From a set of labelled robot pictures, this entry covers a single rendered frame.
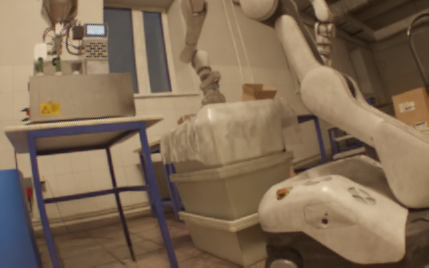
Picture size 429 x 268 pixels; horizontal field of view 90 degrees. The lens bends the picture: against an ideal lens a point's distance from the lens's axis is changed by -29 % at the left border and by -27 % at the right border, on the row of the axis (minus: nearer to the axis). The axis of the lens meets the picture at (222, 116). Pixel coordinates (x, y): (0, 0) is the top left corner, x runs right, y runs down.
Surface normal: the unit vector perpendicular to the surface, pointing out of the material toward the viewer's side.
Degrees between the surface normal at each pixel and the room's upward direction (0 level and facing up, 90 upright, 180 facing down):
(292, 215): 91
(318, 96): 90
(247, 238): 96
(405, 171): 90
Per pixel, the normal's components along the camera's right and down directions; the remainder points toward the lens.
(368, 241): -0.65, 0.03
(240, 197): 0.51, -0.12
